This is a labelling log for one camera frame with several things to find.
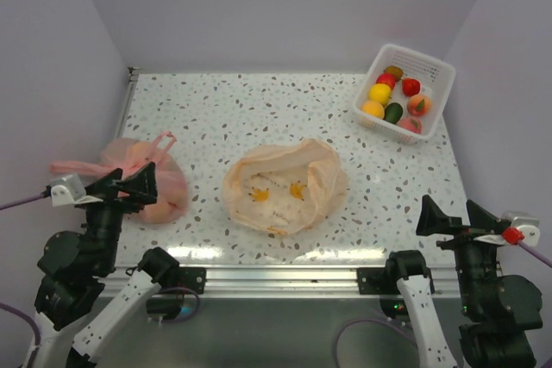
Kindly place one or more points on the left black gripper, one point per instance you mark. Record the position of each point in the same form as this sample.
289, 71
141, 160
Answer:
141, 188

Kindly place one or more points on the yellow fruit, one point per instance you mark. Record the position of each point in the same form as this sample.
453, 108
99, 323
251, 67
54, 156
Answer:
380, 93

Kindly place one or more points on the red orange strawberry fruit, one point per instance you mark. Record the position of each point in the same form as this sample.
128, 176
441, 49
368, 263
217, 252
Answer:
410, 87

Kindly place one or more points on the aluminium rail front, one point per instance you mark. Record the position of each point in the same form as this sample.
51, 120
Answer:
281, 281

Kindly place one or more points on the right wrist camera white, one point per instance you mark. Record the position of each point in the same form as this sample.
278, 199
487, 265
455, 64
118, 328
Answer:
523, 228

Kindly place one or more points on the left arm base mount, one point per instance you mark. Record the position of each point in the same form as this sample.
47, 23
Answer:
179, 300

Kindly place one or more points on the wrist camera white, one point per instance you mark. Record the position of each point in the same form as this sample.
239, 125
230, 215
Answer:
523, 228
69, 190

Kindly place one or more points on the green avocado fruit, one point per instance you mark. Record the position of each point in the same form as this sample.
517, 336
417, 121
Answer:
393, 113

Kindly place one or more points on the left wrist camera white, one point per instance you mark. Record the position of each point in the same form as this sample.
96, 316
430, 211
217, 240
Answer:
69, 190

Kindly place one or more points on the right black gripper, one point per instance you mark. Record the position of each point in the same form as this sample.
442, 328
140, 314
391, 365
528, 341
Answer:
482, 224

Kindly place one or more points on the pink peach fruit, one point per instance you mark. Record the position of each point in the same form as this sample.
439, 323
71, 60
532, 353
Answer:
411, 124

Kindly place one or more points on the brown kiwi fruit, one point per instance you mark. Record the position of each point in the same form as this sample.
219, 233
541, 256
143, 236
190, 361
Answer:
395, 71

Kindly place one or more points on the small brown fruit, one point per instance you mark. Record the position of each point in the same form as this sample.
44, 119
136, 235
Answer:
373, 108

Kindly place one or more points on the orange plastic bag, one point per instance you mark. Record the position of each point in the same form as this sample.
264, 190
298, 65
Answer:
285, 189

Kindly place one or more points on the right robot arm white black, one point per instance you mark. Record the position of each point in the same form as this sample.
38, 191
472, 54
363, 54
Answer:
501, 309

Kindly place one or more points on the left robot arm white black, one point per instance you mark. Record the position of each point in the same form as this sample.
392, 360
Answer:
74, 264

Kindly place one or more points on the white plastic basket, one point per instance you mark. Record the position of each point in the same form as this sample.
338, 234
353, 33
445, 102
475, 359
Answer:
435, 76

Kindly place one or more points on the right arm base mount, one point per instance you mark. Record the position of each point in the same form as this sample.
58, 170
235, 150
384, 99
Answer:
373, 281

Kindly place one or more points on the pink plastic bag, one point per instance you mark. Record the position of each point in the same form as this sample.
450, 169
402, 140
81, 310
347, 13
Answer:
131, 155

